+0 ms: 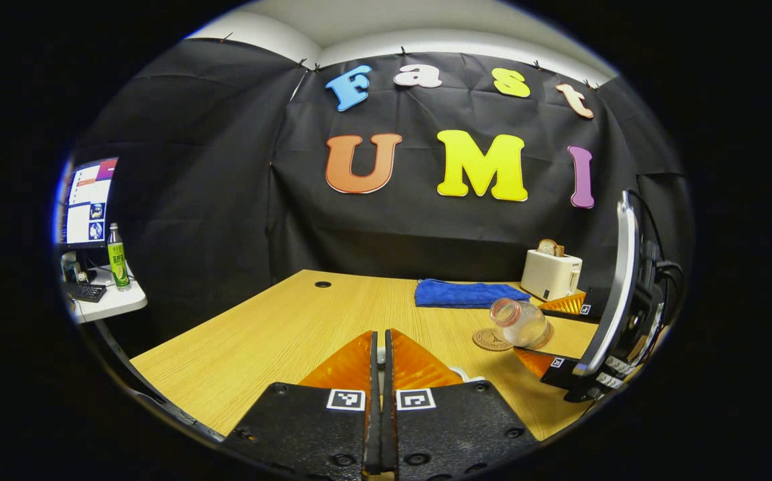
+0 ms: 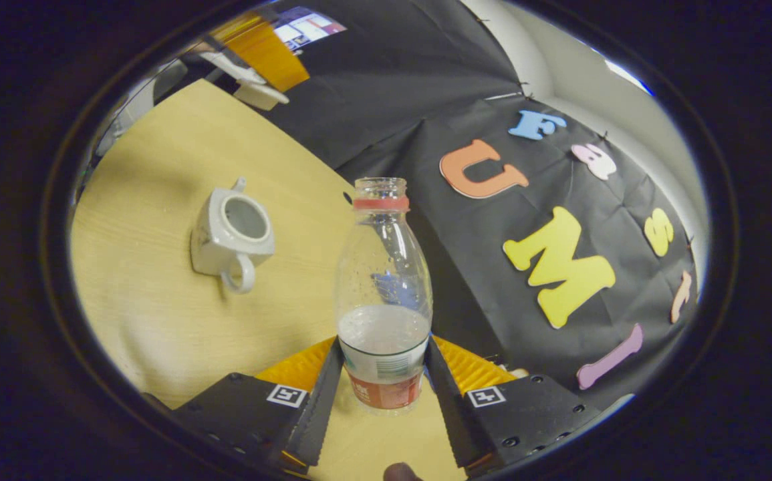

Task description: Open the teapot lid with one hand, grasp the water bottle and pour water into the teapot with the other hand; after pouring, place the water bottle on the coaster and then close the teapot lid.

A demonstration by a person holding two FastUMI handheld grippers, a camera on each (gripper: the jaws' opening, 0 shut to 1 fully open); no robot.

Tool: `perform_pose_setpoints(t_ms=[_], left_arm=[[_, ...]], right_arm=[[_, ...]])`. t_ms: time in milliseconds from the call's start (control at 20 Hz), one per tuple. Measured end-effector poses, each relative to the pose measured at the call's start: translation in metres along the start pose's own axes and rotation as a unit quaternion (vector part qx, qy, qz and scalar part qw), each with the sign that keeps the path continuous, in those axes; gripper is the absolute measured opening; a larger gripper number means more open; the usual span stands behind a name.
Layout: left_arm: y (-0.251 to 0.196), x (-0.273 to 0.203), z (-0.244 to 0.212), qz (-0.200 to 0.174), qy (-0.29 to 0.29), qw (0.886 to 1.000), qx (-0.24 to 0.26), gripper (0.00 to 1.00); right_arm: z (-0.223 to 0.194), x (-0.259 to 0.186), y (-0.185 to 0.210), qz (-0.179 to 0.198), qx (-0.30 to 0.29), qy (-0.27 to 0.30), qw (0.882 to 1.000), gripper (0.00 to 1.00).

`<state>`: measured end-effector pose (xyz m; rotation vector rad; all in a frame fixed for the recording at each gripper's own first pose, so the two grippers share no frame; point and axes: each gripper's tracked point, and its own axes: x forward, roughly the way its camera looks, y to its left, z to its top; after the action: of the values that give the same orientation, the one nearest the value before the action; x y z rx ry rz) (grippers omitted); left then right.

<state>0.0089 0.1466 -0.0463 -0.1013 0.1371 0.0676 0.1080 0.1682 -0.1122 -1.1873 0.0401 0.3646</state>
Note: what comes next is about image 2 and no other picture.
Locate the white teacup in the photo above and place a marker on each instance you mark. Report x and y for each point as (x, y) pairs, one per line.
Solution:
(215, 250)

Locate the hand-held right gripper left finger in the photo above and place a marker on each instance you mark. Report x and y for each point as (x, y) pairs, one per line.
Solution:
(322, 414)

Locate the black backdrop cloth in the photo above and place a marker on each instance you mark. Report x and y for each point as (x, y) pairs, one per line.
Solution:
(466, 267)

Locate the clear water bottle red label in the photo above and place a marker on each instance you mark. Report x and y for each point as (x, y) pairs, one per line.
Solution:
(382, 334)

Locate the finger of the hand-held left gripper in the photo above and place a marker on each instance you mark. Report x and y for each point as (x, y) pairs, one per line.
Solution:
(272, 57)

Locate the computer monitor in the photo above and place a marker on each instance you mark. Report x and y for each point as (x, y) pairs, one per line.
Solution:
(305, 28)

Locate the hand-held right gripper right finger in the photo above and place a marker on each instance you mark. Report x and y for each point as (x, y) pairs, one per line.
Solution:
(449, 414)

